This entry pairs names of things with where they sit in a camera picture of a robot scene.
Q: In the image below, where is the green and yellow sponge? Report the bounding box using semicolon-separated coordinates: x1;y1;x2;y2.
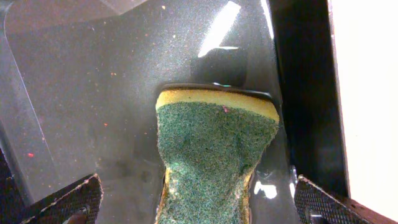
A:
155;88;279;223

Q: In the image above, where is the black rectangular water tray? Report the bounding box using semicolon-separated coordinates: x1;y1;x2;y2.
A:
1;1;349;223

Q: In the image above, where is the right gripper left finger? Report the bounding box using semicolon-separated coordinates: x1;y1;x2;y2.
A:
18;174;103;224

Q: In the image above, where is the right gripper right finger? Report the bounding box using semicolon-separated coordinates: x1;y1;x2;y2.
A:
294;175;396;224

